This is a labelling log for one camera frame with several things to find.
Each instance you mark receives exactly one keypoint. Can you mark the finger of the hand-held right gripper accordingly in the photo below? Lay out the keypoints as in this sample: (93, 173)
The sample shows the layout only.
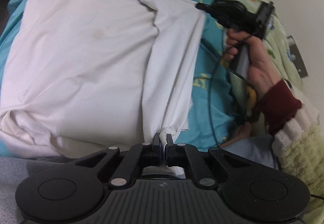
(205, 7)

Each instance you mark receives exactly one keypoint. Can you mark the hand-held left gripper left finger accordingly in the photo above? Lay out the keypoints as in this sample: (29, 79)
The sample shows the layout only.
(158, 149)

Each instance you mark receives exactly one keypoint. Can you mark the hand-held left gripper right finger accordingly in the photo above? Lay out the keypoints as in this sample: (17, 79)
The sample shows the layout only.
(169, 149)

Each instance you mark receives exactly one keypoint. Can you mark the white shirt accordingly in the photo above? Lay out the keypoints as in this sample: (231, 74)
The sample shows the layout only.
(88, 49)

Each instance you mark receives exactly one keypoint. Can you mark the person's right hand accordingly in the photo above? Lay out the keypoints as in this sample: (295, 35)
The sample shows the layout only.
(260, 67)

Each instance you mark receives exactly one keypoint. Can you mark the teal printed bed sheet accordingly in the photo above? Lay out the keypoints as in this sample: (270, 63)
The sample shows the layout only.
(210, 92)

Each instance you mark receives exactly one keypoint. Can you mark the person's foot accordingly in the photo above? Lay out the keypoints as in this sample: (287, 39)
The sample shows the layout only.
(239, 133)

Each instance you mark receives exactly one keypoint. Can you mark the person's grey trouser leg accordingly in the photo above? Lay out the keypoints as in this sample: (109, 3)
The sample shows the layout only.
(15, 181)
(253, 150)

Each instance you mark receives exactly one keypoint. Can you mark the grey metal wall plate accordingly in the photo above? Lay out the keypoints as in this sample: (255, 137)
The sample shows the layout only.
(297, 57)

